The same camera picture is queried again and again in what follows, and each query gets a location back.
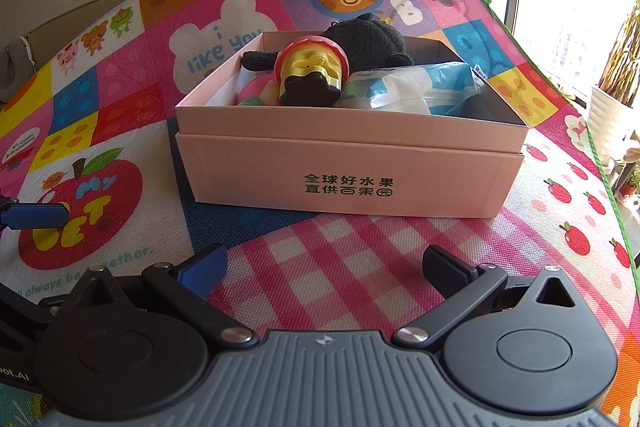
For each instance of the blue white tissue pack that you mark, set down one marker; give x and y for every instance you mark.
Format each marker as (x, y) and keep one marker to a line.
(400, 89)

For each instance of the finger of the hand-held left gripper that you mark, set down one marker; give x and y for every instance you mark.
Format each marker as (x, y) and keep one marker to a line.
(35, 216)

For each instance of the small potted plant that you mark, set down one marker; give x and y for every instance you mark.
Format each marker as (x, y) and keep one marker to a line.
(629, 187)

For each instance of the pink cardboard box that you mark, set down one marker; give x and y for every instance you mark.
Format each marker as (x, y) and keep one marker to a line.
(350, 167)

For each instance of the beige sofa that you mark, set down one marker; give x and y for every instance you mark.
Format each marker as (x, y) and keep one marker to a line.
(65, 22)

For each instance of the black plush toy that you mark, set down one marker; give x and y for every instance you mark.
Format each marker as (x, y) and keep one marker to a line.
(370, 42)

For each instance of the grey neck pillow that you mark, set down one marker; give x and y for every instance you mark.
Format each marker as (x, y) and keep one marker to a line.
(15, 72)

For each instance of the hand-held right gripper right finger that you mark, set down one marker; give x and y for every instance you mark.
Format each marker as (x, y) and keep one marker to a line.
(442, 269)

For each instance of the red round toy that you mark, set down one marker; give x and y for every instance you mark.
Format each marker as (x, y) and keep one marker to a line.
(310, 41)

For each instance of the colourful cartoon play mat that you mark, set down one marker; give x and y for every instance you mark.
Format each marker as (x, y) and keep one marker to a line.
(350, 247)

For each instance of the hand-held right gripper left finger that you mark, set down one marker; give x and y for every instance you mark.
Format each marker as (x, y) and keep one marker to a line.
(200, 274)

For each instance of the tall plant in white pot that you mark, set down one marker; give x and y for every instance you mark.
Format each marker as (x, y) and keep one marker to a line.
(607, 127)

